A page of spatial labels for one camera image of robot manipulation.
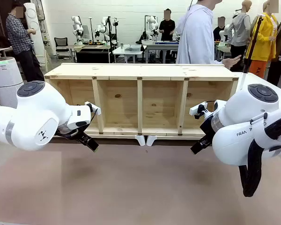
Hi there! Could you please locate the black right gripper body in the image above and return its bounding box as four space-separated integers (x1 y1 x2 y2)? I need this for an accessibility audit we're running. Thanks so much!
200 117 214 142

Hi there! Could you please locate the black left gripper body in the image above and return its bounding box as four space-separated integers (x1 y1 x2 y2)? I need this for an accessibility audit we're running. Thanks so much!
53 121 91 143

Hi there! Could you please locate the person's right hand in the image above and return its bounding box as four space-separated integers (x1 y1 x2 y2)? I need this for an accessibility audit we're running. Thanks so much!
222 55 242 70

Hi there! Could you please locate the wooden four-compartment shelf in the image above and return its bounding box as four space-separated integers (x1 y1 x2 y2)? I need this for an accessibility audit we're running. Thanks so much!
44 62 239 138

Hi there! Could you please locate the white cylindrical air purifier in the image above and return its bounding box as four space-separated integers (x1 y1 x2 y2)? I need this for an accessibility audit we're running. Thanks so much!
0 58 24 109

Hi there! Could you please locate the wood-topped work table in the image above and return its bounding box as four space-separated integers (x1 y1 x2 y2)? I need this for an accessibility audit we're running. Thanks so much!
70 44 112 63

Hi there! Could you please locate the black office chair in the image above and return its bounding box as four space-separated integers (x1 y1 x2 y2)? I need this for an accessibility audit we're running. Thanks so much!
53 37 73 63

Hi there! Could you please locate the person in white hoodie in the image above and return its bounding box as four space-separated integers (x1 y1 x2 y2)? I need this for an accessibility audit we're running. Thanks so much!
175 0 225 65

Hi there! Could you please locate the long grey work table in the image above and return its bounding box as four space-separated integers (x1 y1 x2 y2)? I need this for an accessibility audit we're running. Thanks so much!
141 39 180 64

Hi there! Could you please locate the black slanted pole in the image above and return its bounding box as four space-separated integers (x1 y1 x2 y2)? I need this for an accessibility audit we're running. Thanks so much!
243 16 264 74

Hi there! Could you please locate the white work table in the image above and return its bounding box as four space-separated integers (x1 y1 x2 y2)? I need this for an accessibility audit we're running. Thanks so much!
112 44 145 64

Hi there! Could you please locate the person in black sweater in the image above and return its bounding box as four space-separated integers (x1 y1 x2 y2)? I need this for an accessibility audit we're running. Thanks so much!
212 16 228 45

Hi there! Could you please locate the tall white air conditioner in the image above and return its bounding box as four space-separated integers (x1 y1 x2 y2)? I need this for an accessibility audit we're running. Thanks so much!
22 2 47 57

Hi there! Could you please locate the black light stand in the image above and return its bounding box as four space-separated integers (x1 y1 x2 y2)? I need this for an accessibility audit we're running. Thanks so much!
107 16 119 64

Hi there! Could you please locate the mannequin in grey hoodie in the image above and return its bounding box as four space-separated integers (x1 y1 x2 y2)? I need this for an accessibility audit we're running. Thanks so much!
229 0 251 72

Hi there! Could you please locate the thin grey pole stand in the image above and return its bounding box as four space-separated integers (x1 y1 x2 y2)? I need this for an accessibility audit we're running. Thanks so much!
88 16 94 45

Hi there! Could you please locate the mannequin in yellow jacket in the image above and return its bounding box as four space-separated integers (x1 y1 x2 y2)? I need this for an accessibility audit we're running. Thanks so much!
245 0 280 79

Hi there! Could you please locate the person in black t-shirt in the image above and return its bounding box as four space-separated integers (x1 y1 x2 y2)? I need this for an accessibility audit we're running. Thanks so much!
158 8 176 64

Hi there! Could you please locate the person in plaid shirt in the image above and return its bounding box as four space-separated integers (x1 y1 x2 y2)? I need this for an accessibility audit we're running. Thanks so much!
5 1 45 83

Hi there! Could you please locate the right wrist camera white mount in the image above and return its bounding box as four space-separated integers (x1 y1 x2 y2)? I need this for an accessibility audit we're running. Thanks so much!
189 101 214 120

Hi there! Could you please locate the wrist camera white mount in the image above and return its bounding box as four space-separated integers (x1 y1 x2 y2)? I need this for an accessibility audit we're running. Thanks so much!
84 101 101 116
189 101 214 120

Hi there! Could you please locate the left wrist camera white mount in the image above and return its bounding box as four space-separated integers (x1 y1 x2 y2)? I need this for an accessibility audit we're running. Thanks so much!
84 101 101 116

